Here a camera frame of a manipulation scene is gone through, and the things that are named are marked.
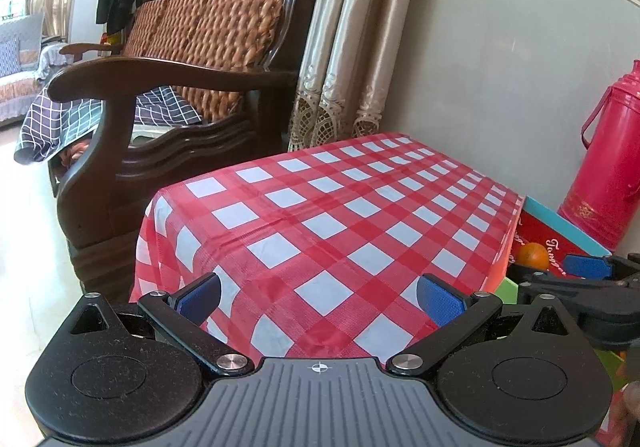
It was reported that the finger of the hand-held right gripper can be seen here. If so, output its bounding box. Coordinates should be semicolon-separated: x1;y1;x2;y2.
506;263;640;315
564;252;640;280

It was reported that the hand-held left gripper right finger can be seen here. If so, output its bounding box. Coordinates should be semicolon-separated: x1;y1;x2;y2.
386;273;583;375

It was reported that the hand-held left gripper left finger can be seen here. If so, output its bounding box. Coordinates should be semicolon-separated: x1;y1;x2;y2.
52;273;253;376

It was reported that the colourful cardboard box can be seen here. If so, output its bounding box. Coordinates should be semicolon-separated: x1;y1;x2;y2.
495;196;632;390

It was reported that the orange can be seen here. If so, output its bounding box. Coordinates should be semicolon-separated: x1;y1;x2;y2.
516;242;550;272

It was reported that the red thermos flask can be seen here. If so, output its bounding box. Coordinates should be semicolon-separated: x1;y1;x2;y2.
556;60;640;250

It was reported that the dark wooden armchair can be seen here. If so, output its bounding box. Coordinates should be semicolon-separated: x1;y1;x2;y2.
47;0;321;303

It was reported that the red white checkered tablecloth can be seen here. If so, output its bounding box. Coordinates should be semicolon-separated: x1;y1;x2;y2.
129;131;526;368

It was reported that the navy checkered cloth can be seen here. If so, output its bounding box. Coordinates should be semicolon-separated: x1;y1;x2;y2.
15;84;203;165

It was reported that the woven brown seat mat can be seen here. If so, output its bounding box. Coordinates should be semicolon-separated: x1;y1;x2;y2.
122;0;291;123

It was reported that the beige curtain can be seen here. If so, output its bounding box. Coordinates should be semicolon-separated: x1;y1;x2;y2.
287;0;423;153

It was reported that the covered sofa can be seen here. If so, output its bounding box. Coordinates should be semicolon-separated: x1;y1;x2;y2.
0;12;61;128

